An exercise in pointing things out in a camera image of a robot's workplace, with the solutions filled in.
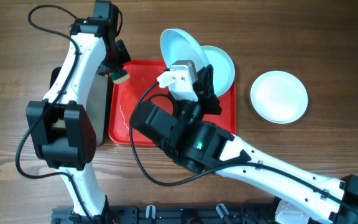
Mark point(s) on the light blue plate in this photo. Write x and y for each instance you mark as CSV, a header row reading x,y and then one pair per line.
x,y
177,44
223,69

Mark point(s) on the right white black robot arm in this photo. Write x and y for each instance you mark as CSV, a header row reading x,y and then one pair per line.
x,y
203,148

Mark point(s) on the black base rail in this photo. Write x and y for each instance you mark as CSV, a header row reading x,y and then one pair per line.
x,y
241,214

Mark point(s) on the green yellow sponge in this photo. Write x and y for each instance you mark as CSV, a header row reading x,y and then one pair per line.
x,y
119,75

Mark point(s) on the red plastic tray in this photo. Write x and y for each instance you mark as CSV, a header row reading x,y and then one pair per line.
x,y
143,73

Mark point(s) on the white round plate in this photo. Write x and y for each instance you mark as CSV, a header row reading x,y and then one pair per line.
x,y
279,97

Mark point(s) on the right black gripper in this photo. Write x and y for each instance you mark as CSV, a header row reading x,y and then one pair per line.
x,y
202,91

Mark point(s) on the black rectangular metal tray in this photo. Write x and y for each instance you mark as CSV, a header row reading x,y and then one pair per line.
x,y
95,105

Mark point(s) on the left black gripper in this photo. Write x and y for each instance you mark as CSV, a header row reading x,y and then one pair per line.
x,y
125,58

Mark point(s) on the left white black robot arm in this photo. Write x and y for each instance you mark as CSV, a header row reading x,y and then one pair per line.
x,y
69,151

